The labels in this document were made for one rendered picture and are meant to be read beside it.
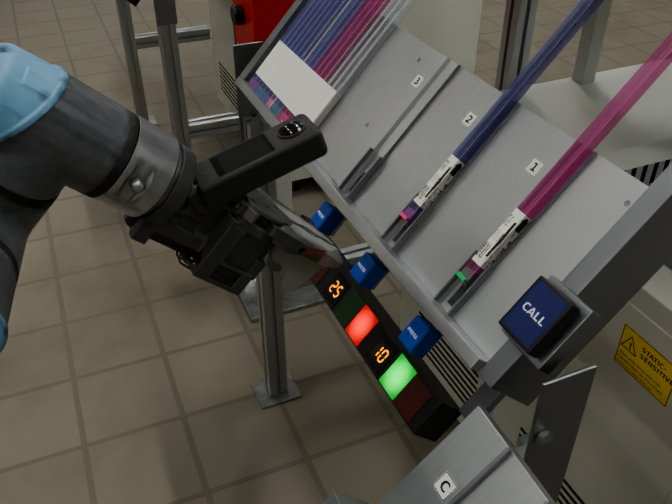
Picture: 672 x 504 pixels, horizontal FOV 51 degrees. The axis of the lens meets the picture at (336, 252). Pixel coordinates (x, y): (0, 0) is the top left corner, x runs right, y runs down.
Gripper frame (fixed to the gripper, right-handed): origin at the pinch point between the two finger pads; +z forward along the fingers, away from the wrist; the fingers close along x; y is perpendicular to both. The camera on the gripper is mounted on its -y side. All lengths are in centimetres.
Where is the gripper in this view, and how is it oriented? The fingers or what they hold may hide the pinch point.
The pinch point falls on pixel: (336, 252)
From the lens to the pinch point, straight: 71.2
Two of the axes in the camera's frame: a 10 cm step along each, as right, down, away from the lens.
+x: 4.0, 5.3, -7.4
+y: -6.2, 7.5, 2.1
